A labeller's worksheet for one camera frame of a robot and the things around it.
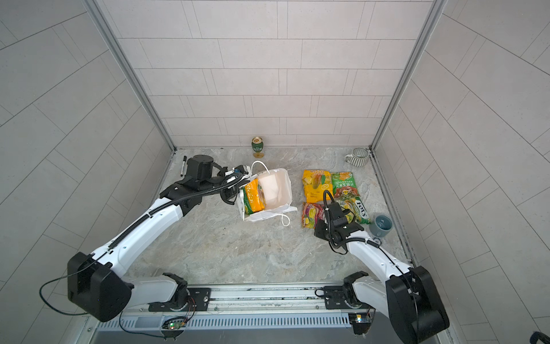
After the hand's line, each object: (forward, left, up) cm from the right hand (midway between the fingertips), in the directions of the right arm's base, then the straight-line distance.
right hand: (315, 229), depth 86 cm
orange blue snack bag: (+6, +1, +2) cm, 7 cm away
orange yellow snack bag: (+9, +24, +13) cm, 29 cm away
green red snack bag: (+19, -17, +1) cm, 26 cm away
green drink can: (+41, +24, +11) cm, 49 cm away
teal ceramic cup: (-1, -26, +1) cm, 27 cm away
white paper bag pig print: (+16, +19, +3) cm, 25 cm away
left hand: (+11, +23, +24) cm, 35 cm away
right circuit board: (-31, -10, -3) cm, 33 cm away
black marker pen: (+43, +63, +2) cm, 76 cm away
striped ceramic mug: (+33, -26, +5) cm, 43 cm away
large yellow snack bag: (+20, -3, +5) cm, 21 cm away
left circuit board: (-28, +48, +3) cm, 55 cm away
